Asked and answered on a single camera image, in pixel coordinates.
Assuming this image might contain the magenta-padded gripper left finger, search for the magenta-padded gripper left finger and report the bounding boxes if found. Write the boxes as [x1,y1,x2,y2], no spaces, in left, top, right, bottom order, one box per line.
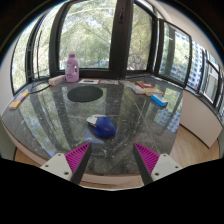
[39,142,93,185]

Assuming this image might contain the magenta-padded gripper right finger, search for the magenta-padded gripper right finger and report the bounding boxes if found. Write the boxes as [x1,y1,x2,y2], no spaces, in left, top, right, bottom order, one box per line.
[132,142,184,186]

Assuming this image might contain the blue and white computer mouse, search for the blue and white computer mouse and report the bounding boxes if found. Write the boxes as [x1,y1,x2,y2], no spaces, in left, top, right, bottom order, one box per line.
[86,114,117,139]

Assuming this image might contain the dark round mouse pad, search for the dark round mouse pad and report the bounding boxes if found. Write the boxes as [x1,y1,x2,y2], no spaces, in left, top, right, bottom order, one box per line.
[66,85,104,103]

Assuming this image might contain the blue box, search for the blue box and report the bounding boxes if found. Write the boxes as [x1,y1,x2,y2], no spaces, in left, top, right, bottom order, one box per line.
[150,93,169,108]

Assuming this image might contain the beige book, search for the beige book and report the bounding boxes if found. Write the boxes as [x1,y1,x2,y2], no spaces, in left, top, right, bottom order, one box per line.
[143,87,165,97]

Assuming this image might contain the yellow and purple box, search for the yellow and purple box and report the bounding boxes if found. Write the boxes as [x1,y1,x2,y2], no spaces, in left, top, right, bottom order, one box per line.
[8,90,30,110]

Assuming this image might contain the white book with blue stripe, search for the white book with blue stripe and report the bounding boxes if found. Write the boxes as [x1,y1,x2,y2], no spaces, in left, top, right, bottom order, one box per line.
[128,83,146,95]

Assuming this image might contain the red book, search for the red book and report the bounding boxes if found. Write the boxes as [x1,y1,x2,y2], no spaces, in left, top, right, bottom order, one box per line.
[135,80,155,90]

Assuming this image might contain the white and orange carton box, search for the white and orange carton box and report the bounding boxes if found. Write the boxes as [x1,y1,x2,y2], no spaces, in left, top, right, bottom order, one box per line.
[48,74,67,87]

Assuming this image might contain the purple detergent bottle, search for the purple detergent bottle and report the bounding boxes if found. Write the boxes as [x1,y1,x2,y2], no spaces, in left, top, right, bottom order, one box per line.
[64,50,80,83]

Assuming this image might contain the colourful thin pamphlet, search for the colourful thin pamphlet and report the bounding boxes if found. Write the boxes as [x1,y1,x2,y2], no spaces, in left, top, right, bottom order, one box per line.
[99,79,120,85]

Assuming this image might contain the black cable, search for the black cable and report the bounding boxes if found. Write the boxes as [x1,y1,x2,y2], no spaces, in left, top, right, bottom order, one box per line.
[29,81,52,95]

